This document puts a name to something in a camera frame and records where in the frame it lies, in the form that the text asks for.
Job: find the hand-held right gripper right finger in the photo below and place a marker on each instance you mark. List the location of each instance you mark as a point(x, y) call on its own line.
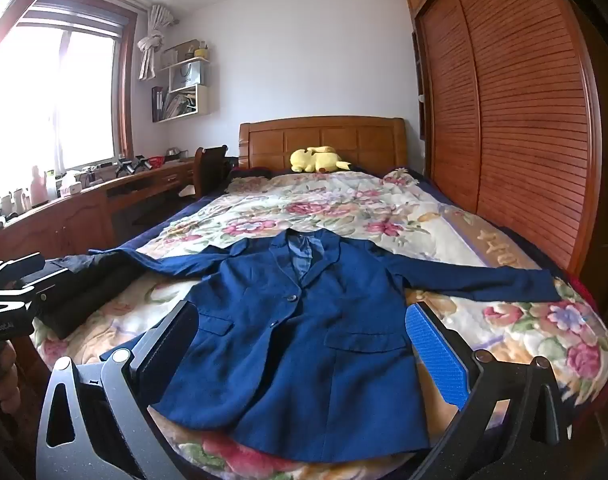
point(434, 355)

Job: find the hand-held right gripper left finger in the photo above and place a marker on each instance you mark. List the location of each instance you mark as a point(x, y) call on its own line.
point(173, 345)

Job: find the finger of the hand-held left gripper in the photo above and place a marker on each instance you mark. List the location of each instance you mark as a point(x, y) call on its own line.
point(51, 287)

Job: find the blue blazer jacket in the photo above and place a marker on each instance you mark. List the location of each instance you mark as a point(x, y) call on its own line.
point(294, 340)

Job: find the person's left hand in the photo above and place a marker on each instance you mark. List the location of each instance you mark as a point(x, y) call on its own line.
point(3, 385)

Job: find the black folded garment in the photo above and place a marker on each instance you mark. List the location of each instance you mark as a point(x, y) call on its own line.
point(88, 290)

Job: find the wooden desk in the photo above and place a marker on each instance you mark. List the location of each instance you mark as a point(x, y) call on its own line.
point(58, 220)

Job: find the pink bottle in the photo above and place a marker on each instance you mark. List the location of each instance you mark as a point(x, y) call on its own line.
point(37, 185)

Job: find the white tissue box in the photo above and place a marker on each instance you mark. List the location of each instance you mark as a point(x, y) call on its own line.
point(71, 185)

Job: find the white cloth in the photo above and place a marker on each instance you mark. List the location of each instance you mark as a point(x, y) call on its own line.
point(188, 190)

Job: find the floral blanket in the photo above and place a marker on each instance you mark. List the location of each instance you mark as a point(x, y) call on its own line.
point(334, 210)

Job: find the wooden chair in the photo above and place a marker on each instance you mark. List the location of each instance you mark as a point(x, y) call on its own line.
point(211, 170)

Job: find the metal pot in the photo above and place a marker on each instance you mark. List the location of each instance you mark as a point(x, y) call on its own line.
point(176, 154)

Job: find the window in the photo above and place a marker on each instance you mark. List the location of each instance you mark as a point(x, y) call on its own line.
point(58, 85)

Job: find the black binders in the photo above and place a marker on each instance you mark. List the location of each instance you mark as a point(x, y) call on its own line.
point(158, 104)

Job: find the stack of books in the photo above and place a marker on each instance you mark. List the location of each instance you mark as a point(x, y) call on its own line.
point(178, 105)

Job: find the yellow plush toy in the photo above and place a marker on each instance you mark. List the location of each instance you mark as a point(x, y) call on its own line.
point(316, 160)

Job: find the wooden bed headboard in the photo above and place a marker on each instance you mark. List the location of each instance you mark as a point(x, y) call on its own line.
point(334, 140)

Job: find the white paper bag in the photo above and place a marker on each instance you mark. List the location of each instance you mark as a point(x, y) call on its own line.
point(186, 77)

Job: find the wooden slatted wardrobe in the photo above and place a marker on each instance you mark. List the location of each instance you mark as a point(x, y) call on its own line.
point(509, 110)

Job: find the tied beige curtain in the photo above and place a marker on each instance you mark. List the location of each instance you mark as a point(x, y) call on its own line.
point(151, 45)

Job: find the white wall shelf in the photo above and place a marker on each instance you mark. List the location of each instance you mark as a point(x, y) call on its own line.
point(203, 100)

